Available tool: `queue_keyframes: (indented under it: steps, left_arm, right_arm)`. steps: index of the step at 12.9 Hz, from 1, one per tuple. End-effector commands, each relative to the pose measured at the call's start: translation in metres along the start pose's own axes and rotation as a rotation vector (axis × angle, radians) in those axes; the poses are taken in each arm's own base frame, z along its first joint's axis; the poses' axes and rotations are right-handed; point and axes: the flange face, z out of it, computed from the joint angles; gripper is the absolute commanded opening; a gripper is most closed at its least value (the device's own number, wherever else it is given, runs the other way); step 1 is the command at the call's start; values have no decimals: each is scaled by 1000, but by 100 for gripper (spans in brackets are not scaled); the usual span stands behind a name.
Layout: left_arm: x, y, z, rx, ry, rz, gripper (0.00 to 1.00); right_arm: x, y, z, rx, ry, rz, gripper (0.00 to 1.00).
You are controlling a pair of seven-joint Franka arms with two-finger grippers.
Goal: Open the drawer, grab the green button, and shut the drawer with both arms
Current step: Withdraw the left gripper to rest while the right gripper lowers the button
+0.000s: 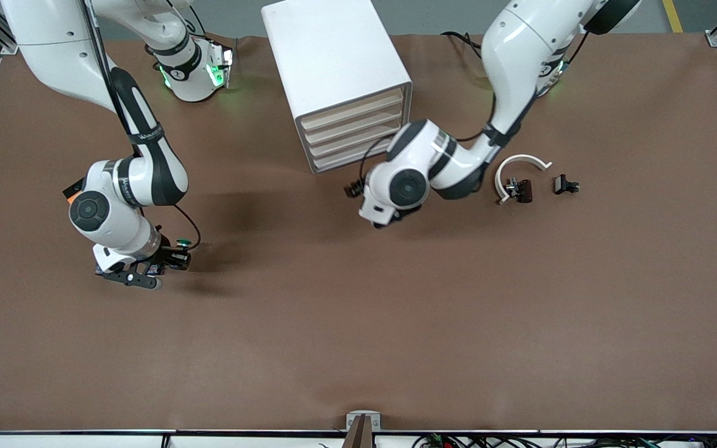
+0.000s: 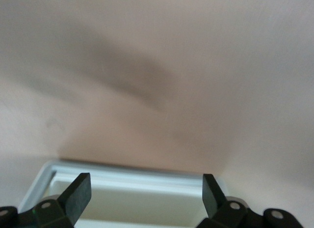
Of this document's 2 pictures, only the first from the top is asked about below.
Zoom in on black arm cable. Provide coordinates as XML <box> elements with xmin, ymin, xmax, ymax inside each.
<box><xmin>357</xmin><ymin>87</ymin><xmax>537</xmax><ymax>187</ymax></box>
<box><xmin>82</xmin><ymin>0</ymin><xmax>202</xmax><ymax>251</ymax></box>

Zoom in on brown table cover mat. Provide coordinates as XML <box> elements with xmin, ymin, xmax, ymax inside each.
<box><xmin>0</xmin><ymin>32</ymin><xmax>717</xmax><ymax>433</ymax></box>

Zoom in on black base cable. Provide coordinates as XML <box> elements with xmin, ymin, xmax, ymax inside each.
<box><xmin>441</xmin><ymin>31</ymin><xmax>489</xmax><ymax>62</ymax></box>

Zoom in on white plastic drawer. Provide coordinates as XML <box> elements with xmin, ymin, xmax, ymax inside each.
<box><xmin>312</xmin><ymin>140</ymin><xmax>390</xmax><ymax>173</ymax></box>
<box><xmin>300</xmin><ymin>87</ymin><xmax>405</xmax><ymax>131</ymax></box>
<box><xmin>307</xmin><ymin>121</ymin><xmax>400</xmax><ymax>160</ymax></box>
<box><xmin>304</xmin><ymin>103</ymin><xmax>406</xmax><ymax>146</ymax></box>

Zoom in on white drawer cabinet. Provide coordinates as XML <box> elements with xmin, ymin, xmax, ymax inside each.
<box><xmin>261</xmin><ymin>0</ymin><xmax>413</xmax><ymax>175</ymax></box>

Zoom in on white curved plastic clip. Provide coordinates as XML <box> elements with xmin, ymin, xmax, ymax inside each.
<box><xmin>494</xmin><ymin>154</ymin><xmax>553</xmax><ymax>206</ymax></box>

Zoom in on tangled black cables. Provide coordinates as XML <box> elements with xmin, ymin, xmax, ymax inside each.
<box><xmin>415</xmin><ymin>434</ymin><xmax>717</xmax><ymax>448</ymax></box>

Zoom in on dark brown small component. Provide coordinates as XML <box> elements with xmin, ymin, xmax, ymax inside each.
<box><xmin>505</xmin><ymin>177</ymin><xmax>533</xmax><ymax>204</ymax></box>

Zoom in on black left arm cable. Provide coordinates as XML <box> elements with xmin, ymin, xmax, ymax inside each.
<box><xmin>357</xmin><ymin>87</ymin><xmax>537</xmax><ymax>187</ymax></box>

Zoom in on green push button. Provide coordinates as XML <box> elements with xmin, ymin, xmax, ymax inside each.
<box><xmin>172</xmin><ymin>236</ymin><xmax>192</xmax><ymax>269</ymax></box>

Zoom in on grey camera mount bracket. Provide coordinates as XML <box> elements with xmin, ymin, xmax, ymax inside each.
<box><xmin>346</xmin><ymin>411</ymin><xmax>382</xmax><ymax>448</ymax></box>

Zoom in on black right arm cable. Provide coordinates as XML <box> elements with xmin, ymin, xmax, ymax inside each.
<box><xmin>82</xmin><ymin>0</ymin><xmax>202</xmax><ymax>251</ymax></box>

